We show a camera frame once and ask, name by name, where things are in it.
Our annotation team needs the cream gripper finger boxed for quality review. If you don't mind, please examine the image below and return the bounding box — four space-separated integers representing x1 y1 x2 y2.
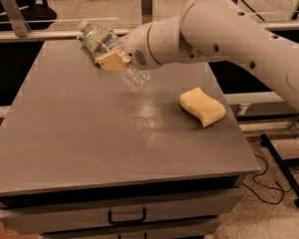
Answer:
97 49 131 71

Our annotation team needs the clear plastic water bottle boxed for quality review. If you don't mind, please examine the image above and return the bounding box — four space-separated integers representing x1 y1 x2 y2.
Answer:
78 20 150 92

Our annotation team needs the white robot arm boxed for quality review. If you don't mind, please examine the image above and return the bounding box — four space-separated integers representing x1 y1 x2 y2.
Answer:
97 0 299 113

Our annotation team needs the green Kettle chips bag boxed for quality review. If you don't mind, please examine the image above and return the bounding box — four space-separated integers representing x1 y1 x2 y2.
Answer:
79 29 120 63

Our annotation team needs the grey drawer cabinet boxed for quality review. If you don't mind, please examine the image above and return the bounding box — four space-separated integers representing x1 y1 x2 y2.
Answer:
0 40 258 239

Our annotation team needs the yellow sponge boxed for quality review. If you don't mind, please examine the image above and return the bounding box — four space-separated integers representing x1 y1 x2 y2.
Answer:
179 88 226 127

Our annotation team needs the black office chair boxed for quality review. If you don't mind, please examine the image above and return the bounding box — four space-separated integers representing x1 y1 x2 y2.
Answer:
0 0 58 31

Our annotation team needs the black floor stand base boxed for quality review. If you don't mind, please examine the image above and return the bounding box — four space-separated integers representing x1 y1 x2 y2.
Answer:
260 133 299 208

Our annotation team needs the middle metal railing post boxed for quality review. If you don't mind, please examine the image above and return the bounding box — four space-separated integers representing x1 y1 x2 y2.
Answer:
141 0 152 24

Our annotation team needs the left metal railing post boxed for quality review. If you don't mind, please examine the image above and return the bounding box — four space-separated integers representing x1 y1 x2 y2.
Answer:
0 0 30 37

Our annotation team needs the black drawer handle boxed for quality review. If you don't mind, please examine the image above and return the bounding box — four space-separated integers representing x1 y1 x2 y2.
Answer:
108 208 148 226

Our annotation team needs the black floor cable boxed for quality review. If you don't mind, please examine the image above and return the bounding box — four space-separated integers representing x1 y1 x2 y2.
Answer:
242 153 299 206

